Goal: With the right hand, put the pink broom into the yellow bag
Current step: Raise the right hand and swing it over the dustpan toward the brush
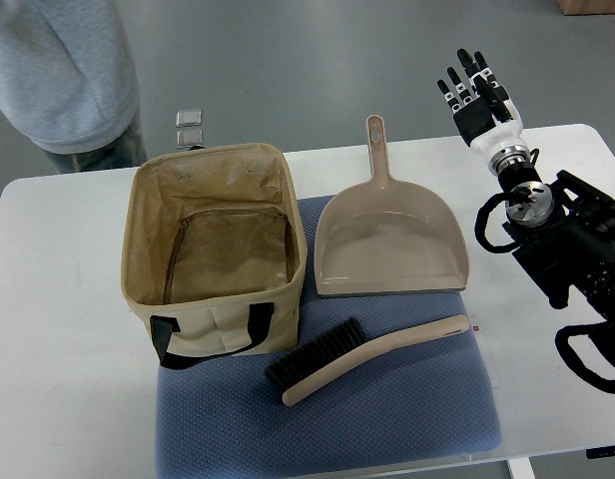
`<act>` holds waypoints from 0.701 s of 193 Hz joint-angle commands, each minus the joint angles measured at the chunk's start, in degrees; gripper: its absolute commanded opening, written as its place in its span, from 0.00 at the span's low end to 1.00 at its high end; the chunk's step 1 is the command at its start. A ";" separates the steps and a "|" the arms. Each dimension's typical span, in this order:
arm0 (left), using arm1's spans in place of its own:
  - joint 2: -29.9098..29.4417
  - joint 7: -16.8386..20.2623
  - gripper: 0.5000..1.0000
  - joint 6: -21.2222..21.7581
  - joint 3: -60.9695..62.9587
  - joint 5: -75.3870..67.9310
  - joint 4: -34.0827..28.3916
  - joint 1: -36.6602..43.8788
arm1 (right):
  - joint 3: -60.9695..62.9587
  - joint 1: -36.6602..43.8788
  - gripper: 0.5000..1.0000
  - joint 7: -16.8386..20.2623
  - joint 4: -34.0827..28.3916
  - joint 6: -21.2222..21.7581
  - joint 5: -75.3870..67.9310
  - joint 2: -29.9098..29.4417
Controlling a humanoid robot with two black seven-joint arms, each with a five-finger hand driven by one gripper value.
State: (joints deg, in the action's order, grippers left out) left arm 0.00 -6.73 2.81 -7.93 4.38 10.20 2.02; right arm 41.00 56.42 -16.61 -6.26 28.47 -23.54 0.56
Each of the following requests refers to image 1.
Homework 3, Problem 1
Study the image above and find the pink hand broom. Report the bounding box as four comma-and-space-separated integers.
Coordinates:
265, 314, 470, 407

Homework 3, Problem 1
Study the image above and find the pink dustpan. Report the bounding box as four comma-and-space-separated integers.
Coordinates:
313, 115, 469, 296

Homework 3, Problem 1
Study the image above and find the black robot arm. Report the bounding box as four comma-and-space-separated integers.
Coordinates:
474, 146, 615, 394

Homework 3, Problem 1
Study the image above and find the blue textured mat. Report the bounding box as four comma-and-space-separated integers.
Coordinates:
154, 194, 503, 479

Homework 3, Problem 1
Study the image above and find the black table control panel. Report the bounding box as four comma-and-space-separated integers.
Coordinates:
585, 445, 615, 460

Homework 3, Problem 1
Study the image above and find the upper metal floor plate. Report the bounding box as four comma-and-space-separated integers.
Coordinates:
175, 109, 202, 128

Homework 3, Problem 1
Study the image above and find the beige fabric bag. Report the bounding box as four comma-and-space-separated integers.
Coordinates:
121, 144, 308, 370

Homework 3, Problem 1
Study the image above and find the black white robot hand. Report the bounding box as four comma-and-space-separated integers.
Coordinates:
437, 49, 531, 174

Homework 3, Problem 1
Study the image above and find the cardboard box corner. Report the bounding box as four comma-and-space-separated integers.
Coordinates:
556, 0, 615, 16

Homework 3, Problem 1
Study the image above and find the person in grey hoodie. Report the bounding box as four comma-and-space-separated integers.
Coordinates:
0, 1, 147, 173

